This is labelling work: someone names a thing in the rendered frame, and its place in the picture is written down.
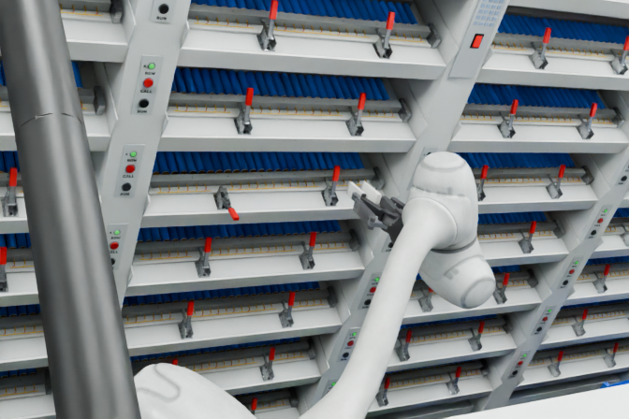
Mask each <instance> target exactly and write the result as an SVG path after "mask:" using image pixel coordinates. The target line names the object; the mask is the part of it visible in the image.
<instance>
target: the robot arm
mask: <svg viewBox="0 0 629 419"><path fill-rule="evenodd" d="M346 194H347V195H348V196H349V197H351V199H352V200H353V201H354V207H353V211H354V212H355V213H356V214H357V215H358V216H359V217H360V218H361V219H362V220H363V222H364V223H365V224H366V225H367V227H368V229H370V230H373V228H374V227H380V228H381V229H382V230H383V231H384V232H386V233H388V234H389V236H390V239H391V242H392V243H393V244H394V245H393V247H392V250H391V252H390V254H389V257H388V260H387V262H386V265H385V267H384V270H383V273H382V275H381V278H380V281H379V283H378V285H377V288H376V290H375V293H374V296H373V300H372V303H371V305H370V308H369V310H368V312H367V315H366V318H365V320H364V323H363V326H362V328H361V330H360V333H359V335H358V340H357V342H356V345H355V347H354V350H353V353H352V354H351V356H350V359H349V361H348V363H347V365H346V367H345V369H344V372H343V374H342V376H341V377H340V379H339V380H338V382H337V383H336V384H335V385H334V386H333V387H332V389H331V390H330V391H329V392H328V393H327V394H326V395H325V396H324V397H323V398H321V399H320V400H319V401H318V402H317V403H316V404H315V405H314V406H313V407H312V408H311V409H310V410H308V411H307V412H306V413H305V414H303V415H302V416H301V417H299V418H298V419H364V418H365V416H366V414H367V412H368V410H369V409H370V407H371V405H372V403H373V400H374V398H375V396H376V394H377V391H378V389H379V387H380V384H381V382H382V380H383V378H384V375H385V373H386V370H387V367H388V362H389V359H390V357H391V354H392V351H393V348H394V345H395V342H396V338H397V336H398V333H399V330H400V327H401V324H402V318H403V316H404V313H405V310H406V307H407V304H408V300H409V297H410V295H411V292H412V289H413V286H414V283H415V280H416V277H417V273H419V275H420V277H421V279H422V280H423V281H424V282H425V283H426V284H427V285H428V286H429V287H430V288H431V289H432V290H433V291H434V292H435V293H436V294H437V295H439V296H440V297H441V298H443V299H444V300H446V301H448V302H449V303H451V304H453V305H455V306H457V307H460V308H463V309H466V310H470V309H473V308H476V307H479V306H481V305H482V304H484V303H485V302H486V301H488V299H489V298H490V297H491V296H492V294H493V292H494V290H495V286H496V281H495V279H494V276H493V273H492V271H491V269H490V266H489V264H488V263H487V262H486V261H485V260H484V254H483V253H482V251H481V248H480V245H479V242H478V239H477V233H476V228H477V222H478V204H477V192H476V185H475V178H474V175H473V173H472V170H471V168H470V167H469V165H468V164H467V162H466V161H465V160H464V159H462V158H460V157H459V156H458V155H457V154H456V153H452V152H434V153H431V154H429V155H427V156H426V157H425V158H423V159H422V160H421V161H420V163H419V164H418V166H417V169H416V172H415V175H414V179H413V186H412V187H411V189H410V193H409V196H408V199H407V201H406V204H404V203H403V202H402V201H400V200H399V199H397V198H396V197H392V198H388V197H387V196H385V195H381V194H380V193H378V192H377V191H376V190H375V189H374V188H373V187H372V186H371V185H370V184H368V183H367V182H366V181H364V182H363V183H362V186H361V190H360V189H359V188H358V187H357V185H355V184H354V183H353V182H352V181H350V182H349V183H348V188H347V192H346ZM395 203H396V206H395ZM379 204H380V207H379ZM134 381H135V386H136V391H137V396H138V401H139V410H140V415H141V419H257V418H256V417H255V416H253V415H252V414H251V413H250V412H249V411H248V410H247V409H246V408H245V407H244V406H243V405H242V404H241V403H240V402H239V401H238V400H237V399H236V398H234V397H233V396H231V395H230V394H229V393H227V392H226V391H224V390H223V389H222V388H220V387H219V386H217V385H216V384H214V383H212V382H210V381H209V380H207V379H206V378H204V377H202V376H201V375H199V374H197V373H196V372H194V371H192V370H190V369H187V368H182V367H179V366H175V365H171V364H166V363H159V364H151V365H150V366H147V367H146V368H144V369H143V370H141V371H140V372H139V373H138V374H137V375H136V376H135V377H134Z"/></svg>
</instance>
